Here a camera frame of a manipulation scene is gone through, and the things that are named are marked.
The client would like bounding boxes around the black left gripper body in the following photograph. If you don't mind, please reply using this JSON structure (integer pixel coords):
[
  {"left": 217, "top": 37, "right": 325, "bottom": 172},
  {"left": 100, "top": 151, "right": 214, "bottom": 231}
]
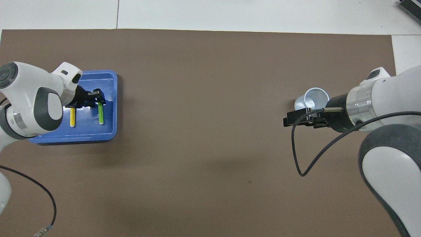
[{"left": 67, "top": 86, "right": 90, "bottom": 108}]

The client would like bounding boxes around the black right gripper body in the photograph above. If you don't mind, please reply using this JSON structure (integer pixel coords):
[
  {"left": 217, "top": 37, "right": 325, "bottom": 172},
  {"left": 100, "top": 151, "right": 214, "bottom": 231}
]
[{"left": 324, "top": 94, "right": 354, "bottom": 133}]

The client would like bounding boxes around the translucent plastic cup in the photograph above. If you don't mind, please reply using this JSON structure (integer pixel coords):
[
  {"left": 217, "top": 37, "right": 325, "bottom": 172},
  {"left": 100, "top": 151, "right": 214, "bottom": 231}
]
[{"left": 294, "top": 87, "right": 330, "bottom": 111}]

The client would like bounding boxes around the blue plastic tray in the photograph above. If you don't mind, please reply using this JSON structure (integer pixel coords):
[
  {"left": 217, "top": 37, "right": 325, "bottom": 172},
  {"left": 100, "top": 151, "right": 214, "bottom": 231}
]
[{"left": 28, "top": 70, "right": 118, "bottom": 144}]

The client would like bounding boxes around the brown table mat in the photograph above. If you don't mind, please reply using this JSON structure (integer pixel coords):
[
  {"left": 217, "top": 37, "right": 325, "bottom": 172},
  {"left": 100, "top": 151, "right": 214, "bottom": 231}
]
[{"left": 0, "top": 29, "right": 415, "bottom": 237}]

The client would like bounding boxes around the grey ribbed device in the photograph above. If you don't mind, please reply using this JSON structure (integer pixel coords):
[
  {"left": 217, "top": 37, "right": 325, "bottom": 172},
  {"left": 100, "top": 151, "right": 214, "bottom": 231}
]
[{"left": 398, "top": 0, "right": 421, "bottom": 19}]

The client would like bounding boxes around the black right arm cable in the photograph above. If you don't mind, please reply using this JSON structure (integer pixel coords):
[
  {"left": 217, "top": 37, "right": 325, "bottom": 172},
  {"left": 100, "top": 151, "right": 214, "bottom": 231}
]
[{"left": 291, "top": 107, "right": 421, "bottom": 177}]

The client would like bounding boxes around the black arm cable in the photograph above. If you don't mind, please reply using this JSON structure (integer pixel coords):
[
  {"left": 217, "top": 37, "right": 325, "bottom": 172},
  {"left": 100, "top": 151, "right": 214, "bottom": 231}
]
[
  {"left": 0, "top": 166, "right": 57, "bottom": 237},
  {"left": 291, "top": 107, "right": 421, "bottom": 177}
]

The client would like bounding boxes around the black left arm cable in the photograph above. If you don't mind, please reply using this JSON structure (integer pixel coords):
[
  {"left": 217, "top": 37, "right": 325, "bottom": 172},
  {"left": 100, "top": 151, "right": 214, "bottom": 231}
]
[{"left": 0, "top": 166, "right": 57, "bottom": 237}]

